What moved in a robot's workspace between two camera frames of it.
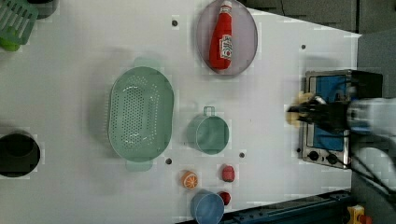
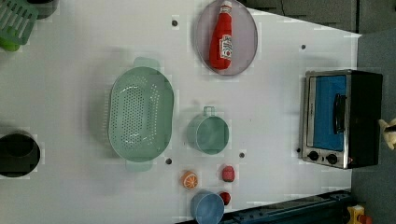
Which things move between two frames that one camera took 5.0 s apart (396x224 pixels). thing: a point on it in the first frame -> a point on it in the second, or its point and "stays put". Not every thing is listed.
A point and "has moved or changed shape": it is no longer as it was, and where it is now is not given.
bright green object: [7, 45] stays put
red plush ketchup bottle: [220, 41] stays put
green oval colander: [140, 114] stays put
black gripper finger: [308, 107] -> [390, 129]
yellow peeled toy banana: [297, 118] has moved or changed shape
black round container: [20, 153] stays put
